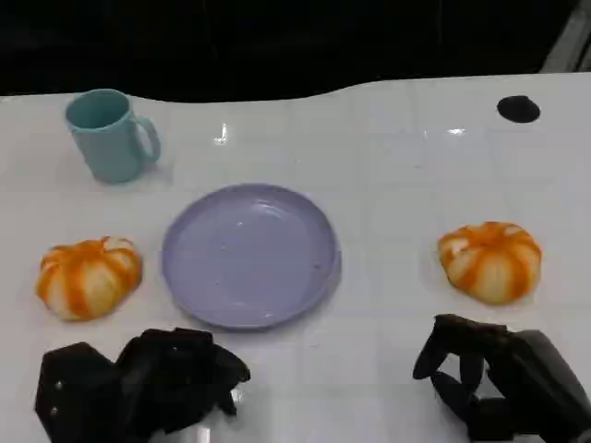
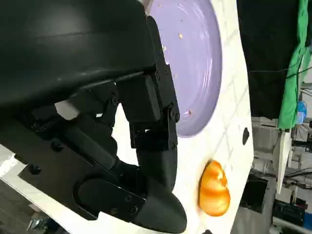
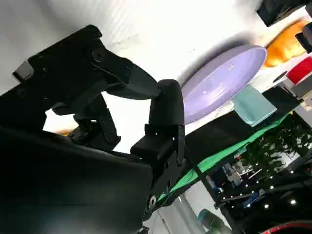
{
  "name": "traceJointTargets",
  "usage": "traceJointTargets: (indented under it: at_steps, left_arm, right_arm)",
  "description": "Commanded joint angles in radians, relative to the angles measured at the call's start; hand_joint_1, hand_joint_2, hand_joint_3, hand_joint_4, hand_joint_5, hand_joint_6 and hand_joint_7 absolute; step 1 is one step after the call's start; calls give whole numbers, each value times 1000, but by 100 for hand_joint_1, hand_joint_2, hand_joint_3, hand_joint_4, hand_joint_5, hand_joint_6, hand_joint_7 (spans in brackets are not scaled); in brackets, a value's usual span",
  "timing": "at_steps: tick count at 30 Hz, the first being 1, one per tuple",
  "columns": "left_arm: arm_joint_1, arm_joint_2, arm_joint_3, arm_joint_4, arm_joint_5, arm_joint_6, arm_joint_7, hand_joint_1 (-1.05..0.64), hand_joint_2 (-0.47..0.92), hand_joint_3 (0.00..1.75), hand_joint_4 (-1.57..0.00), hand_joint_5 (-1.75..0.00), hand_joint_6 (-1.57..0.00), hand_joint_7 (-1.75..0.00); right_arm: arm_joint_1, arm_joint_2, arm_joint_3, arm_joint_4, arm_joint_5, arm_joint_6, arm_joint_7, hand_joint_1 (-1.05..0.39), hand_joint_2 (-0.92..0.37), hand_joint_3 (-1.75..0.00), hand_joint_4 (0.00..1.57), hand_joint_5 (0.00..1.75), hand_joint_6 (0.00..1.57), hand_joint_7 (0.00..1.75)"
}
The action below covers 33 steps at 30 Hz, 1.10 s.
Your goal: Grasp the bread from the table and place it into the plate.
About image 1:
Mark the grey white background post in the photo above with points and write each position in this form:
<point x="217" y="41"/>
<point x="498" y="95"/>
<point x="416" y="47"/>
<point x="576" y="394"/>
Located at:
<point x="570" y="41"/>

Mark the lilac plate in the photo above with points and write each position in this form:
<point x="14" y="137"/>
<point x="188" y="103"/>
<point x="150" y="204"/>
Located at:
<point x="251" y="256"/>

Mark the pale green mug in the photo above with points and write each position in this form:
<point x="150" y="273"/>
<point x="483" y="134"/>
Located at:
<point x="111" y="138"/>

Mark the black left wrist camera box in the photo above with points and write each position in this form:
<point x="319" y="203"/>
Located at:
<point x="74" y="392"/>

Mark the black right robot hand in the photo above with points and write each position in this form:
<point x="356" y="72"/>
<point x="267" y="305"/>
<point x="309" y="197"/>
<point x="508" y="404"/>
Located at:
<point x="531" y="369"/>

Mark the orange and white bread roll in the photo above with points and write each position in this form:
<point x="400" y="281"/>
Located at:
<point x="88" y="279"/>
<point x="491" y="263"/>

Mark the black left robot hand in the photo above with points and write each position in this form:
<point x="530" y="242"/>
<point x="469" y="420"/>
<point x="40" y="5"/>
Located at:
<point x="175" y="374"/>

